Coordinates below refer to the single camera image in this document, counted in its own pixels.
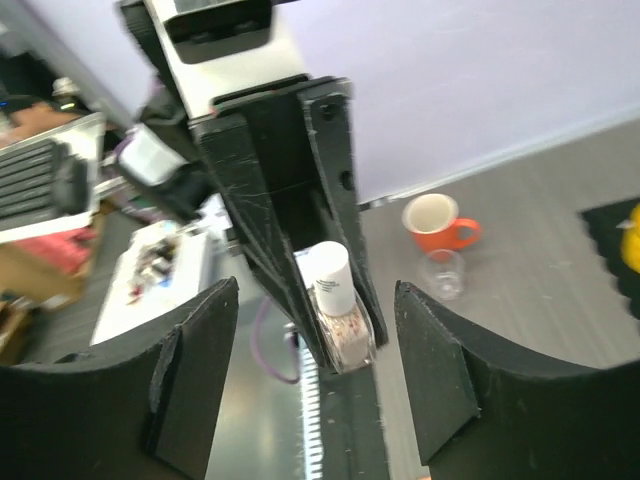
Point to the white tray with bottles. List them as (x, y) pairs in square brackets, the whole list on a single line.
[(164, 266)]

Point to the orange mug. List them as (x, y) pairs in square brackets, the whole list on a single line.
[(434, 223)]

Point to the black cloth placemat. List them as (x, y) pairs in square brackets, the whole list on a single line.
[(604, 225)]

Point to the yellow mug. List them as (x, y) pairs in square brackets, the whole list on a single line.
[(630, 244)]

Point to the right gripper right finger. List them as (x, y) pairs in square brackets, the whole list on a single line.
[(485, 407)]

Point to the clear plastic cup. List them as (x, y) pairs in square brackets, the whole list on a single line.
[(443, 271)]

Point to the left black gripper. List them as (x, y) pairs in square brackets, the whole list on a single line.
[(205, 51)]

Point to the glitter nail polish bottle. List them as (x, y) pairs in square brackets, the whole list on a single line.
[(349, 339)]

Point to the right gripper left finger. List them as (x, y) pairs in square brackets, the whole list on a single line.
[(141, 405)]

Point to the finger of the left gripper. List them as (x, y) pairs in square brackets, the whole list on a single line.
[(325, 107)]

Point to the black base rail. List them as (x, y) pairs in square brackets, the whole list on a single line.
[(351, 430)]

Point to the white cable duct strip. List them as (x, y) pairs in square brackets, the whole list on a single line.
[(313, 452)]

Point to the cardboard box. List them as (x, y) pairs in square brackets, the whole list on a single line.
[(52, 270)]

